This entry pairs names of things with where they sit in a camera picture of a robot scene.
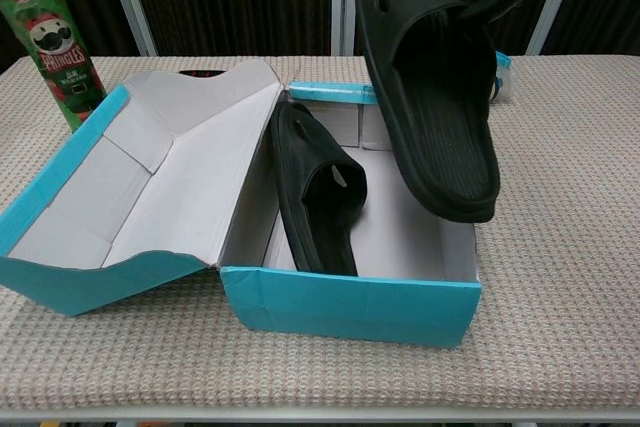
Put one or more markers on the beige woven table mat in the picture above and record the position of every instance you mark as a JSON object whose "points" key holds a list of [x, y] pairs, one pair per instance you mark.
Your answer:
{"points": [[300, 382]]}

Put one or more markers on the black rubber slipper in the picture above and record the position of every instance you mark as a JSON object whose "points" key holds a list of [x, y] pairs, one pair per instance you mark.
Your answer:
{"points": [[440, 112], [315, 197]]}

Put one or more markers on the black printed card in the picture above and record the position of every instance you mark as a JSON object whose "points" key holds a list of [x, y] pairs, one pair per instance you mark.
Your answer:
{"points": [[200, 73]]}

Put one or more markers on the green Pringles can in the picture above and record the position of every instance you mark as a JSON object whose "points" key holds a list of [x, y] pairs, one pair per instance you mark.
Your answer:
{"points": [[55, 57]]}

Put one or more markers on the light blue cardboard shoe box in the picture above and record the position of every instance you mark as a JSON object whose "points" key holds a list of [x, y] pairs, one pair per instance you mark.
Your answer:
{"points": [[150, 197]]}

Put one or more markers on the beige mayonnaise squeeze bottle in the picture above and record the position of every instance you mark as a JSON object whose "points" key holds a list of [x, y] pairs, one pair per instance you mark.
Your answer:
{"points": [[504, 84]]}

